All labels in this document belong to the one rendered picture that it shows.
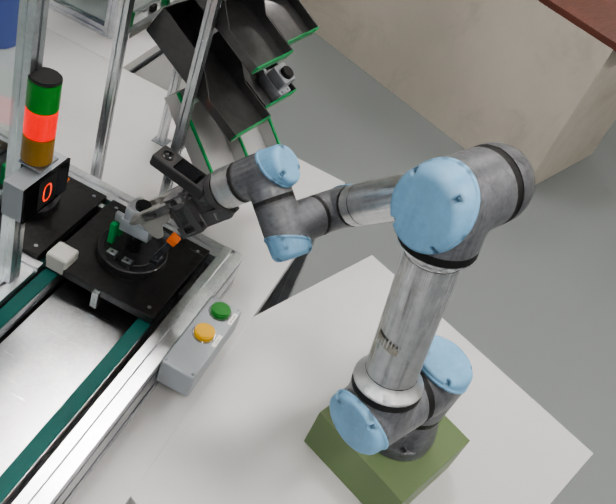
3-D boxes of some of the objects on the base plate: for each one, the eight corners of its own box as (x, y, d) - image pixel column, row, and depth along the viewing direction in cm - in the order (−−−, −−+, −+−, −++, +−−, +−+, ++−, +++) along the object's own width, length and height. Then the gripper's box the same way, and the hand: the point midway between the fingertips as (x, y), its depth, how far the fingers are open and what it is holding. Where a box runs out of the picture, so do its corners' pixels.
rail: (232, 285, 176) (244, 251, 169) (-44, 650, 108) (-43, 618, 101) (210, 274, 177) (222, 240, 170) (-78, 630, 108) (-78, 597, 102)
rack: (227, 170, 207) (324, -140, 156) (157, 242, 179) (249, -106, 128) (158, 134, 208) (233, -183, 158) (79, 200, 181) (138, -160, 130)
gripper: (222, 229, 137) (140, 259, 149) (250, 197, 146) (170, 227, 158) (196, 188, 134) (114, 222, 146) (226, 158, 144) (146, 192, 155)
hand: (140, 211), depth 150 cm, fingers closed on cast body, 4 cm apart
